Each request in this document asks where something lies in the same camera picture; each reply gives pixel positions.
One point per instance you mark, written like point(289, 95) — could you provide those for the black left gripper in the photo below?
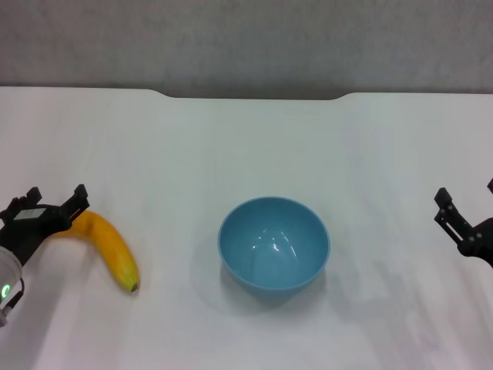
point(31, 229)

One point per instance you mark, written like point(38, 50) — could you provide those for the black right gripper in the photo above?
point(481, 243)

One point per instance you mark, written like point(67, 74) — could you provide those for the yellow banana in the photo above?
point(111, 246)

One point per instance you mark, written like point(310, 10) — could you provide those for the light blue plastic bowl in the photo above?
point(273, 246)

